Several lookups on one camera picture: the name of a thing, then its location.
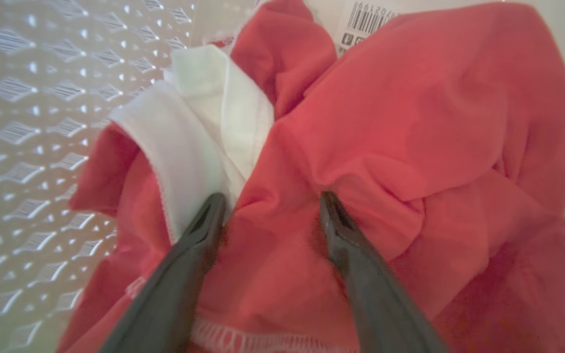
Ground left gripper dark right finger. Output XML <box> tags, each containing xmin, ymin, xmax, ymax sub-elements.
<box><xmin>319</xmin><ymin>191</ymin><xmax>450</xmax><ymax>353</ymax></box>

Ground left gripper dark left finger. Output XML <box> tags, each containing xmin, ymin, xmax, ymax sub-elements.
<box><xmin>97</xmin><ymin>192</ymin><xmax>228</xmax><ymax>353</ymax></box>

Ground red white garment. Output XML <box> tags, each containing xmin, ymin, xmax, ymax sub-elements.
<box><xmin>56</xmin><ymin>0</ymin><xmax>565</xmax><ymax>353</ymax></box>

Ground white plastic laundry basket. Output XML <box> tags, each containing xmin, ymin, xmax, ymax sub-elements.
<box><xmin>0</xmin><ymin>0</ymin><xmax>565</xmax><ymax>353</ymax></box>

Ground white barcode label sticker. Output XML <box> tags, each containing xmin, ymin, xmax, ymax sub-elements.
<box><xmin>334</xmin><ymin>0</ymin><xmax>403</xmax><ymax>57</ymax></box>

